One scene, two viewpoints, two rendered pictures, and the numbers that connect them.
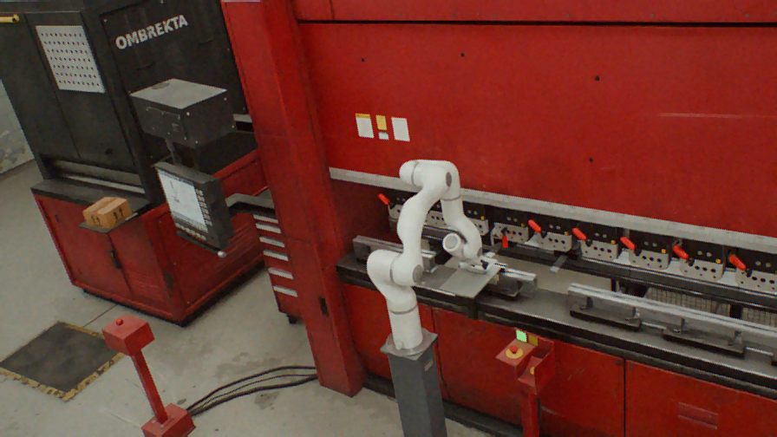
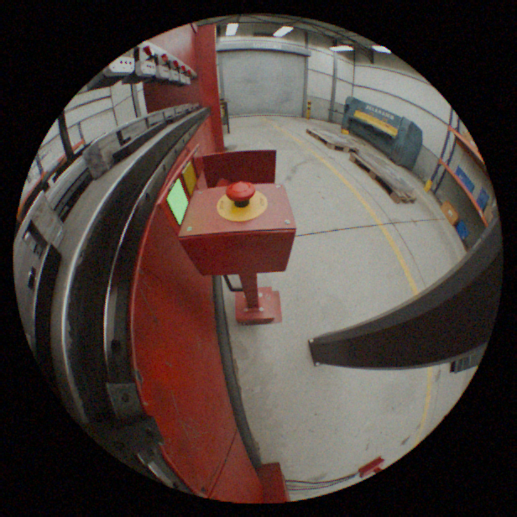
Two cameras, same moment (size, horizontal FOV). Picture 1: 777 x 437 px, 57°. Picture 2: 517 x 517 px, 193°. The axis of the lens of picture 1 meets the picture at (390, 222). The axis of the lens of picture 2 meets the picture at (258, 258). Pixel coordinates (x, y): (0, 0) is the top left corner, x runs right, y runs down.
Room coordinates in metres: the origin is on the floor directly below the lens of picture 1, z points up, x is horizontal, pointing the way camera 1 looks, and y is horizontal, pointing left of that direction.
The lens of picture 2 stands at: (2.58, -0.30, 0.93)
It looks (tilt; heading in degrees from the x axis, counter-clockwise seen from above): 59 degrees down; 221
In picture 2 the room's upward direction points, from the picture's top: 2 degrees counter-clockwise
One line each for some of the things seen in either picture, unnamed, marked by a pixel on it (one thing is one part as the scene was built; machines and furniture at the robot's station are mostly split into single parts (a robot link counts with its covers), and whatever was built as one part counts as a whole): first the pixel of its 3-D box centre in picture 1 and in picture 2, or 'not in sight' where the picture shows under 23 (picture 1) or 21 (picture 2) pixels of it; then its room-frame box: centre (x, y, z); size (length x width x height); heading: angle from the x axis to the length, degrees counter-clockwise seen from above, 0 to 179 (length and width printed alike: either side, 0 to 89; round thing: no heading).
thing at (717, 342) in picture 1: (702, 341); (175, 117); (2.20, -1.15, 0.89); 0.30 x 0.05 x 0.03; 50
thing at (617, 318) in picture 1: (604, 317); (143, 136); (2.46, -0.84, 0.89); 0.30 x 0.05 x 0.03; 50
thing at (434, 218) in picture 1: (438, 207); not in sight; (3.03, -0.24, 1.26); 0.15 x 0.09 x 0.17; 50
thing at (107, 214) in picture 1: (105, 211); not in sight; (4.16, 1.77, 1.04); 0.30 x 0.26 x 0.12; 52
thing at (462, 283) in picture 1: (470, 278); not in sight; (2.77, -0.32, 1.00); 0.26 x 0.18 x 0.01; 140
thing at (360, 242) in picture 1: (394, 253); not in sight; (3.24, 0.01, 0.92); 0.50 x 0.06 x 0.10; 50
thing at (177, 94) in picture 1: (201, 173); not in sight; (3.31, 0.88, 1.53); 0.51 x 0.25 x 0.85; 41
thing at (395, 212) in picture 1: (404, 200); not in sight; (3.16, -0.08, 1.26); 0.15 x 0.09 x 0.17; 50
